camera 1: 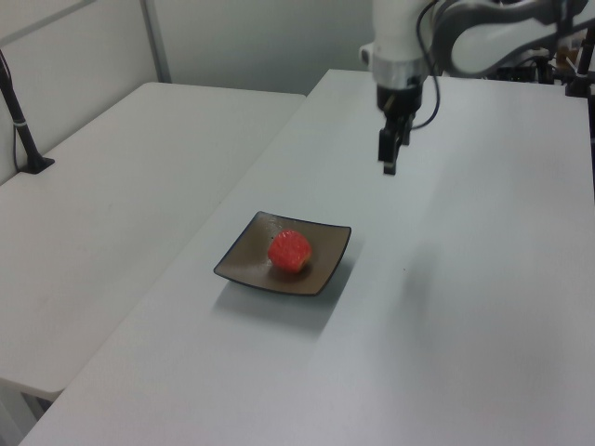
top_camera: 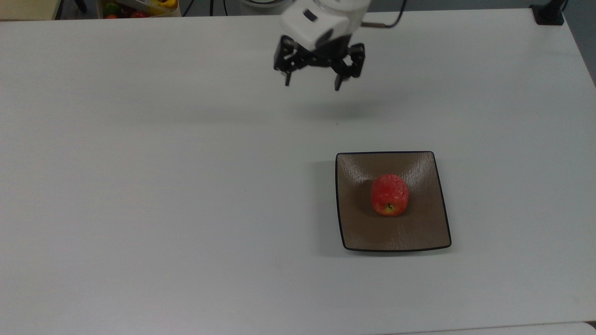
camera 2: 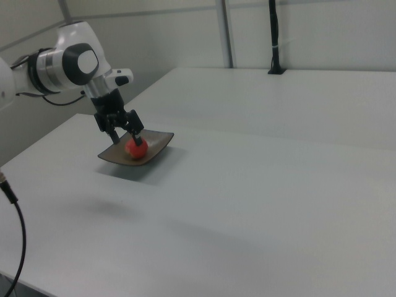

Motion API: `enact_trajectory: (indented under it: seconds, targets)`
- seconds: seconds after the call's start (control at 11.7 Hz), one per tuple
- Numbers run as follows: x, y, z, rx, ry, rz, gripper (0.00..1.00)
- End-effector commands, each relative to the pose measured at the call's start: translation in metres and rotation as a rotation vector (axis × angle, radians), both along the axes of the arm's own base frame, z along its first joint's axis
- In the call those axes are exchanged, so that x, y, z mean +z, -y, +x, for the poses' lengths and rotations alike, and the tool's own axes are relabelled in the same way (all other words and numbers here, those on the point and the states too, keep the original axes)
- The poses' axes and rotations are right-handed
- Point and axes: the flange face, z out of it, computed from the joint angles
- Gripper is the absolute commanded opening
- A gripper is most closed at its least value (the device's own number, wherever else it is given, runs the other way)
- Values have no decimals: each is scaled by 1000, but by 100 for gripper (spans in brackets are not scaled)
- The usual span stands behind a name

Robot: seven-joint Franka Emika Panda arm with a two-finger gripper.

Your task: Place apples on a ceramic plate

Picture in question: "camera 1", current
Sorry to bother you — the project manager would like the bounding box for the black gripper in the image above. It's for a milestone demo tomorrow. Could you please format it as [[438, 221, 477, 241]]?
[[375, 83, 424, 177]]

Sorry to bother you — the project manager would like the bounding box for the red apple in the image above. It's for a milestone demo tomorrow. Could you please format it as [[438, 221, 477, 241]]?
[[267, 228, 314, 274]]

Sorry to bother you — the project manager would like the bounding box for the square brown ceramic plate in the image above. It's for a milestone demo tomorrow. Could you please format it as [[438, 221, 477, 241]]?
[[212, 211, 353, 298]]

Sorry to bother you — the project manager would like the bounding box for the dark electronics box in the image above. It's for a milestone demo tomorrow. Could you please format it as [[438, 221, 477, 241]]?
[[496, 63, 557, 86]]

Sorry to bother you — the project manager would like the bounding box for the black clamp stand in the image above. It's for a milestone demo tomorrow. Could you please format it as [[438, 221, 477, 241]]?
[[563, 27, 595, 98]]

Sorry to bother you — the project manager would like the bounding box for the black pole with base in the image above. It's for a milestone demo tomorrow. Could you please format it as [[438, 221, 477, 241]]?
[[0, 48, 56, 176]]

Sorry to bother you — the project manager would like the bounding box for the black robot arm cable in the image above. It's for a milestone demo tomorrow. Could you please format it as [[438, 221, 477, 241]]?
[[415, 0, 442, 130]]

